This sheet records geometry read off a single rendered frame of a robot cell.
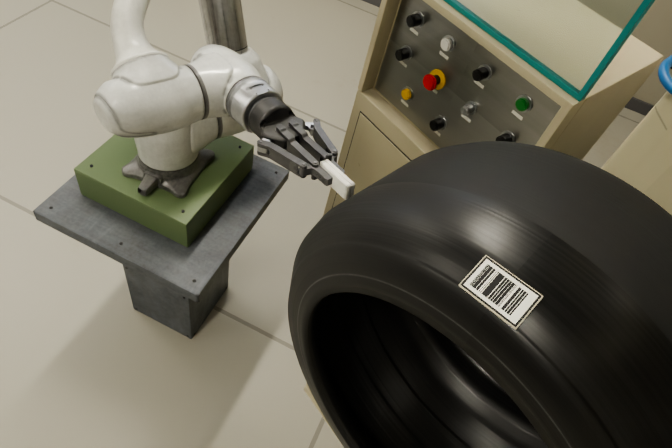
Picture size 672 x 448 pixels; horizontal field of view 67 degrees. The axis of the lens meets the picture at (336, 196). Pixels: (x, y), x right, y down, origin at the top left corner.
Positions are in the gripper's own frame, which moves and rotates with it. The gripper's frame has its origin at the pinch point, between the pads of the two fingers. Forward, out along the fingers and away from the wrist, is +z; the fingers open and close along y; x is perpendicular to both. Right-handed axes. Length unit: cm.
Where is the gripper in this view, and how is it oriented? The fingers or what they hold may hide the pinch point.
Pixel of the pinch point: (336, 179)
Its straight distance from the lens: 79.6
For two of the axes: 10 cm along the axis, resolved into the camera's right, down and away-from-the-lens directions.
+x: -1.0, 7.2, 6.9
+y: 7.8, -3.8, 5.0
